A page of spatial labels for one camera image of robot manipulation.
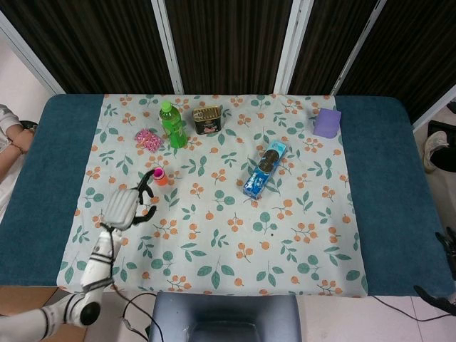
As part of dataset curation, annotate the right black-white robot hand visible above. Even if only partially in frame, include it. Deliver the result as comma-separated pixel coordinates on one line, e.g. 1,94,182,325
413,227,456,316

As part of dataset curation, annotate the left black-white robot hand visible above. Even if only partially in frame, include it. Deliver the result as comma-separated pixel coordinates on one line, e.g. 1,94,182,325
101,170,158,231

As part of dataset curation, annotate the pink patterned candy bag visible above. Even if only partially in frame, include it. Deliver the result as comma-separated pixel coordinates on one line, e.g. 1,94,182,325
134,128,165,152

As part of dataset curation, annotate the green drink bottle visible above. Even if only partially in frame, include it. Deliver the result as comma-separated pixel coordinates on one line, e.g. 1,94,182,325
158,100,188,150

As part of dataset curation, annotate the floral tablecloth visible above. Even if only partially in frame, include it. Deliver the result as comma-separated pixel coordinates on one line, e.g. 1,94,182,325
56,93,370,299

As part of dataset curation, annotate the black and gold tin can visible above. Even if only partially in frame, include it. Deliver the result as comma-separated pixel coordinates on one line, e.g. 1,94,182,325
192,105,224,135

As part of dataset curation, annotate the brown cardboard box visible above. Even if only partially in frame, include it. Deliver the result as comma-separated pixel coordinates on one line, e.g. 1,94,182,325
0,286,90,342

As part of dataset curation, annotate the teal table cover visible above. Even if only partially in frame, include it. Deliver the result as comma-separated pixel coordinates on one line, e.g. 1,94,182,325
0,93,456,299

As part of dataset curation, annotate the bystander white garment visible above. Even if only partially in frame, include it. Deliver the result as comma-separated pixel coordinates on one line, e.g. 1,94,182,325
0,103,26,218

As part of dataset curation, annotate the black trouser leg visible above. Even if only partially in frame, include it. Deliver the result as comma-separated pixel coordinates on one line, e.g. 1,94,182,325
431,141,456,172

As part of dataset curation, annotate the blue cookie package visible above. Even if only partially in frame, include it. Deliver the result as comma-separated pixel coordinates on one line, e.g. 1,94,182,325
242,139,287,199

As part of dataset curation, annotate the white sneaker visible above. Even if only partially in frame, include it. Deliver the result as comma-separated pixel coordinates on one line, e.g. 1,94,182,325
422,130,451,174

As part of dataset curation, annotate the dark folding screen panel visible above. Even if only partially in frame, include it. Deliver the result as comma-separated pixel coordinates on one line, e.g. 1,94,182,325
163,0,304,95
284,0,388,95
0,0,185,95
333,0,456,126

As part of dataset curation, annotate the black chair base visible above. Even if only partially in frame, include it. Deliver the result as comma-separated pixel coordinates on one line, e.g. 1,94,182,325
427,120,456,137

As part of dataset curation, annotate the purple box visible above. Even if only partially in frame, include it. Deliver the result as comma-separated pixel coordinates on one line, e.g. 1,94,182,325
313,108,342,138

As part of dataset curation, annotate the thin black floor cable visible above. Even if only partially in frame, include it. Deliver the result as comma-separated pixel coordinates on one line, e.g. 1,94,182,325
368,294,456,323

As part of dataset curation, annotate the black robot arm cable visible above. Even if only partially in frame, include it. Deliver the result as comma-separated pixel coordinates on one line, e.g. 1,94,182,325
100,222,160,338

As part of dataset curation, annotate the black floor cable with plug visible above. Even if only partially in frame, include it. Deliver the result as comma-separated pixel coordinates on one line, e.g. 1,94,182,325
122,291,155,339

